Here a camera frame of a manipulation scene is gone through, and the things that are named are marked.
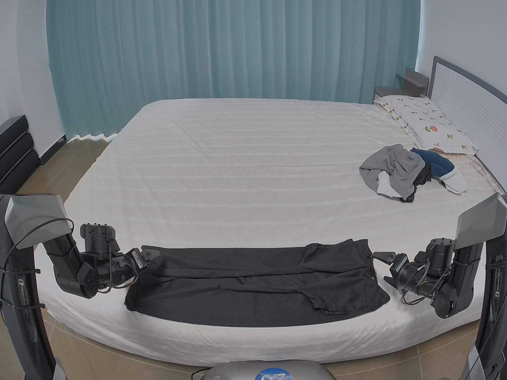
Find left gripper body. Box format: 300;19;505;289
106;248;149;290

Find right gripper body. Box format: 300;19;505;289
389;254;432;297

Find black T-shirt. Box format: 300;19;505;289
124;239;391;327

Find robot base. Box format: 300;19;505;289
206;363;333;380

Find pile of clothes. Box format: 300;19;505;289
359;144;468;203

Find bed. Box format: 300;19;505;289
34;56;507;365

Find white printed pillow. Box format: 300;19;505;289
373;94;479;154

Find black chest of drawers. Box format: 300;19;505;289
0;115;41;189

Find grey bedside table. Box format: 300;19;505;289
374;67;429;103

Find blue-green curtain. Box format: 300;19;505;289
47;0;208;141
206;0;421;104

